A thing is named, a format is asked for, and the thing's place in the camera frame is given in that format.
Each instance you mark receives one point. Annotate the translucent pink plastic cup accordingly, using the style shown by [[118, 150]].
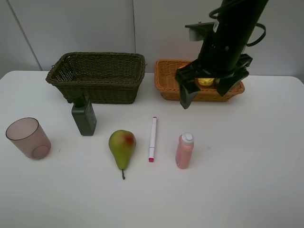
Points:
[[29, 137]]

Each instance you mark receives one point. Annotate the orange wicker basket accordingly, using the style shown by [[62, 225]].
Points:
[[164, 79]]

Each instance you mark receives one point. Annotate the yellow lemon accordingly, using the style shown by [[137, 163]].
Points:
[[205, 82]]

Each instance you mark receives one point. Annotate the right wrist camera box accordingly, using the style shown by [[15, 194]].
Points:
[[199, 31]]

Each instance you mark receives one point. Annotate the dark green pump bottle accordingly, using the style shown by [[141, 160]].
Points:
[[83, 113]]

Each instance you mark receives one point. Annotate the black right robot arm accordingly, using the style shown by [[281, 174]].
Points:
[[235, 21]]

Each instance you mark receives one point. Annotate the white pink marker pen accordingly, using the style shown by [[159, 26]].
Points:
[[152, 140]]

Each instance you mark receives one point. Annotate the dark brown wicker basket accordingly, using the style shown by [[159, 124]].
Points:
[[105, 77]]

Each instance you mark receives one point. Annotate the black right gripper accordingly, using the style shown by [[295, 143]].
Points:
[[213, 62]]

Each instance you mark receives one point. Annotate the pink lotion bottle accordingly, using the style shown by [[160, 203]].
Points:
[[184, 150]]

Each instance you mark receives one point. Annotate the green red pear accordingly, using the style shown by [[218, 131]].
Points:
[[122, 145]]

